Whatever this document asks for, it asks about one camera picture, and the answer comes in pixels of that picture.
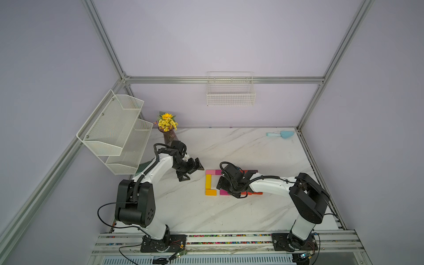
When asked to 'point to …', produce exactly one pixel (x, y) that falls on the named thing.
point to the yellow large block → (208, 181)
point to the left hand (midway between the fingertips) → (197, 174)
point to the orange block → (210, 192)
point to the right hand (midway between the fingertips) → (223, 190)
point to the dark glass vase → (169, 136)
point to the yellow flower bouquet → (166, 122)
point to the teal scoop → (284, 134)
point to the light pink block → (210, 171)
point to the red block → (257, 193)
